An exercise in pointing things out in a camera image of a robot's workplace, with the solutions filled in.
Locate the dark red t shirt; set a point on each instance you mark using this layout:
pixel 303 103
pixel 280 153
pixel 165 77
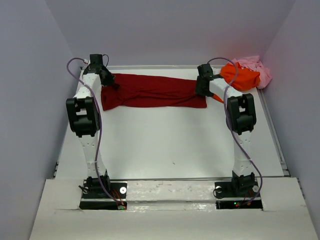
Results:
pixel 146 91

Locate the white front board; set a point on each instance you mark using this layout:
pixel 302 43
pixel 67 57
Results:
pixel 173 210

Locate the orange t shirt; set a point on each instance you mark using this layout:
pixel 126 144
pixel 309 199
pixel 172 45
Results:
pixel 246 79

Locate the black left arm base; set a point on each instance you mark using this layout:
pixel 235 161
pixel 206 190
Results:
pixel 103 194

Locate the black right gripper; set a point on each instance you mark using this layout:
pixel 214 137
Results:
pixel 198 89

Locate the pink t shirt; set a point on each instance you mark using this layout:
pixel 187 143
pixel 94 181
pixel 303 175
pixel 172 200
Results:
pixel 254 64

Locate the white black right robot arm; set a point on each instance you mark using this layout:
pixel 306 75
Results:
pixel 240 119

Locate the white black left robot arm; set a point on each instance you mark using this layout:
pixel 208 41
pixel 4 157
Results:
pixel 84 116

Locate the white rail at table edge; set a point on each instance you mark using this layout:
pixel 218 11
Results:
pixel 149 67

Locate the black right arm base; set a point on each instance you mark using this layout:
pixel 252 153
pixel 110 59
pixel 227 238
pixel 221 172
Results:
pixel 229 196

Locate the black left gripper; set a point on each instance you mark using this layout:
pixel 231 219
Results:
pixel 110 80

